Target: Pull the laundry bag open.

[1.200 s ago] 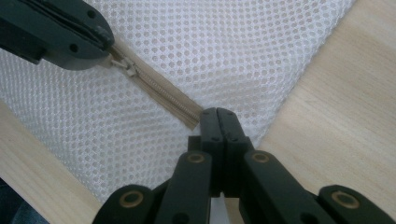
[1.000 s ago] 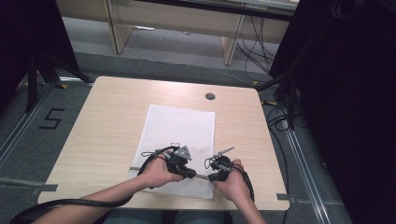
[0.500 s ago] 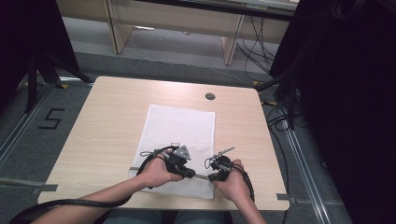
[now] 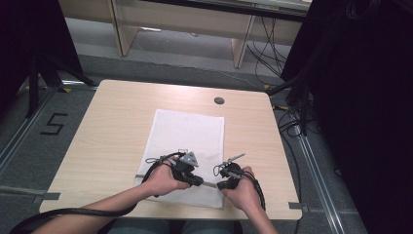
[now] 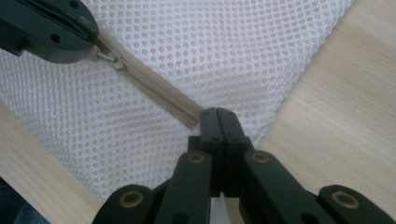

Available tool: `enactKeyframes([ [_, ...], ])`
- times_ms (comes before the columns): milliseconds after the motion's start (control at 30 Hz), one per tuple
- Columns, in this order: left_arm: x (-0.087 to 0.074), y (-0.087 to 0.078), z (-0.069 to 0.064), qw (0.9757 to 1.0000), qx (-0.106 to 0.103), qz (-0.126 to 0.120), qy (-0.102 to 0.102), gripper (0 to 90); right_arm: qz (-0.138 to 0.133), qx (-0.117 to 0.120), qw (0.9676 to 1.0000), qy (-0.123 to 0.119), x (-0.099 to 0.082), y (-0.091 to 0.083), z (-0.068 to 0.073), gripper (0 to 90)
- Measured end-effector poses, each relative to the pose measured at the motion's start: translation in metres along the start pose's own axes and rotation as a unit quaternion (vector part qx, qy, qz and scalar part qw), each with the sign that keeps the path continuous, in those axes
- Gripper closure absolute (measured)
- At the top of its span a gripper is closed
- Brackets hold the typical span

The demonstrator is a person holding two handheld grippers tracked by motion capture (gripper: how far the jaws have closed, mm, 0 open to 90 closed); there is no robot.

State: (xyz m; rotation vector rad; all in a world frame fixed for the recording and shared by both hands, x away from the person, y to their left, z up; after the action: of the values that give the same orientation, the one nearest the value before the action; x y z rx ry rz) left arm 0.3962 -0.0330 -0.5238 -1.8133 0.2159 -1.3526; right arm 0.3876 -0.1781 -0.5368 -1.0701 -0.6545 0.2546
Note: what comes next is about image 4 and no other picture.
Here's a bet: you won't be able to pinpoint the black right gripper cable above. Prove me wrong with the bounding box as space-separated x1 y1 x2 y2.
239 170 267 213

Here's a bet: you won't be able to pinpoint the person's left hand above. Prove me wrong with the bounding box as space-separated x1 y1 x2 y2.
143 155 191 197

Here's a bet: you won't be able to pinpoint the black hanging cables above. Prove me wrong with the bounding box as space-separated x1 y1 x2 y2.
245 16 290 78

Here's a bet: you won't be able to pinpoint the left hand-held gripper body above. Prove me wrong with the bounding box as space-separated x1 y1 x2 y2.
171 150 200 183

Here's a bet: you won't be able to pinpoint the black curtain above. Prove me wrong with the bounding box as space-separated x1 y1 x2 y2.
280 0 413 234
0 0 85 110

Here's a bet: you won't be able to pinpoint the grey gripper cord loop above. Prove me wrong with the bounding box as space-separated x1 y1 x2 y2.
144 156 170 165
212 163 229 177

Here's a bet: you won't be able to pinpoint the white towel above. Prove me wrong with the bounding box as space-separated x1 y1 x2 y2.
133 108 226 210

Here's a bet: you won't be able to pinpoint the grey tape strip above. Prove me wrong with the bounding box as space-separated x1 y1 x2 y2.
287 201 309 212
31 191 61 205

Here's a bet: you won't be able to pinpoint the grey left gripper cord loop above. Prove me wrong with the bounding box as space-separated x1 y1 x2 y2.
144 156 170 165

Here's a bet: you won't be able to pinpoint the person's right hand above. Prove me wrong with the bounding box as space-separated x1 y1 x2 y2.
221 166 264 214

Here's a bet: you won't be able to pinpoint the light wooden desk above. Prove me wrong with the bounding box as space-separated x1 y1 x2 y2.
59 0 314 69

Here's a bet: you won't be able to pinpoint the person's legs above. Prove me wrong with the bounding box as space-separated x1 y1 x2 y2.
106 218 244 234

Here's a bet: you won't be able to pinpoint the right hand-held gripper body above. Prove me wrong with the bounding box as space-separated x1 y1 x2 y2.
220 153 246 183

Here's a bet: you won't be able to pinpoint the black metal stand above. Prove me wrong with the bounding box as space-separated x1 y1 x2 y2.
24 53 99 119
267 73 314 137

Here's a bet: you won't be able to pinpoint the grey right gripper cord loop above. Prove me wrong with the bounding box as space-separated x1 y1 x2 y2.
212 163 229 177

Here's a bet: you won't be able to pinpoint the metal floor rail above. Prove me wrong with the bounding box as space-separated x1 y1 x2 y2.
0 87 56 177
295 128 346 234

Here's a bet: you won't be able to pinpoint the black floor cables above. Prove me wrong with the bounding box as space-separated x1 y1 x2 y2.
275 105 306 234

